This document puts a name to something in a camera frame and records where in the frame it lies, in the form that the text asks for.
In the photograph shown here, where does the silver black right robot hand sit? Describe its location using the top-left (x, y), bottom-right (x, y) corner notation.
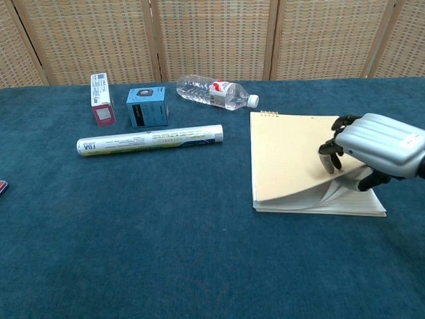
top-left (318, 112), bottom-right (425, 193)

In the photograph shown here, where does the blue cube box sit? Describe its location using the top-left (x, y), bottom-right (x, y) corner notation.
top-left (126, 86), bottom-right (169, 129)

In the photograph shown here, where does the woven bamboo folding screen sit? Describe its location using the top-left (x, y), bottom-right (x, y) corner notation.
top-left (0, 0), bottom-right (425, 88)

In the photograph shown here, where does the blue felt table mat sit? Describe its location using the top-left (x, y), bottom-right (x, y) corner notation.
top-left (0, 76), bottom-right (425, 319)

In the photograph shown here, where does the cream spiral notebook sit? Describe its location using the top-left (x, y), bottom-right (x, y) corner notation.
top-left (249, 110), bottom-right (388, 218)

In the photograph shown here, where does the white cylindrical tube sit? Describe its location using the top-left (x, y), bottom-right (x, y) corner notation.
top-left (76, 124), bottom-right (224, 158)

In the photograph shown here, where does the clear plastic water bottle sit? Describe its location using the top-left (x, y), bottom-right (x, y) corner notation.
top-left (176, 74), bottom-right (260, 112)

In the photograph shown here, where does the white maroon carton box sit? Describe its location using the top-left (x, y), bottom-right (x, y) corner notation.
top-left (90, 72), bottom-right (118, 128)

